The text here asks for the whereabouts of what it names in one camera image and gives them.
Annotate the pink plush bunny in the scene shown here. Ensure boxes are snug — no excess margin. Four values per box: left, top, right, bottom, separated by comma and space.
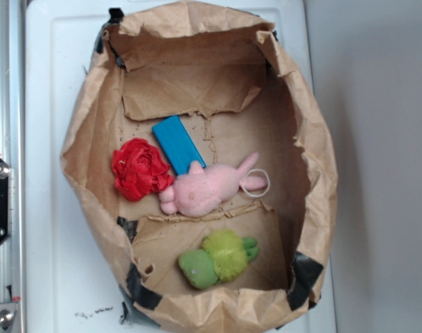
159, 153, 270, 217

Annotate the brown paper bag box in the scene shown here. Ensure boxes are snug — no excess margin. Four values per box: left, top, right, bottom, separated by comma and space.
61, 1, 338, 332

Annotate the blue rectangular block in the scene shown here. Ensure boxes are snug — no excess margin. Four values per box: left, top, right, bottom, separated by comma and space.
152, 115, 206, 176

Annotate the red fabric rose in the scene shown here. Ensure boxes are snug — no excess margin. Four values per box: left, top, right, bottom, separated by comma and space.
112, 138, 175, 201

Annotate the green plush turtle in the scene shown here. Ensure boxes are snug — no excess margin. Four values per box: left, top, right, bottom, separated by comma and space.
178, 229, 260, 290

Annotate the white plastic tray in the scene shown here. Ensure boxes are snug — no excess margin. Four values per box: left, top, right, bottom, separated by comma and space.
22, 0, 338, 333

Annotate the aluminium frame rail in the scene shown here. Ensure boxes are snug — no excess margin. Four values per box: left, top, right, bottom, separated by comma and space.
0, 1, 25, 332

